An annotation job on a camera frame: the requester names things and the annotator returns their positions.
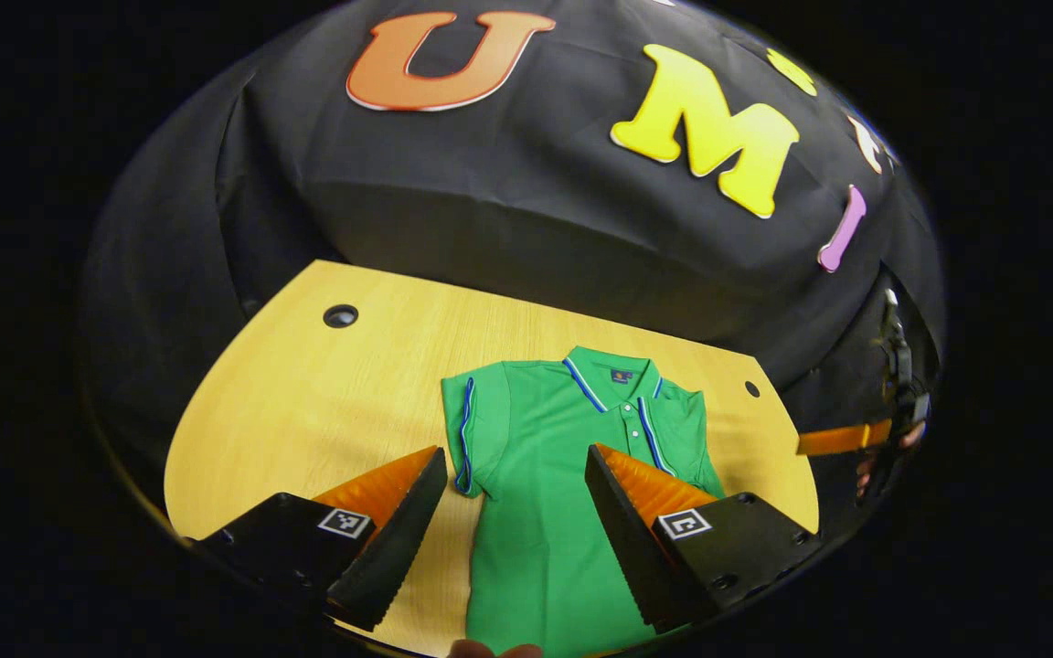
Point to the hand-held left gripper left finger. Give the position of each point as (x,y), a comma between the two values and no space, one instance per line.
(398,548)

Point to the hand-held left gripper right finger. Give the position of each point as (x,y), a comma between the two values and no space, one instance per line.
(632,548)

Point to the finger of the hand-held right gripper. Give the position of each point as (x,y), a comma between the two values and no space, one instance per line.
(842,439)

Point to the green T-shirt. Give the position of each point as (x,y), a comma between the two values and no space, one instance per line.
(545,439)

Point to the black backdrop cloth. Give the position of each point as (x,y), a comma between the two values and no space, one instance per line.
(508,201)

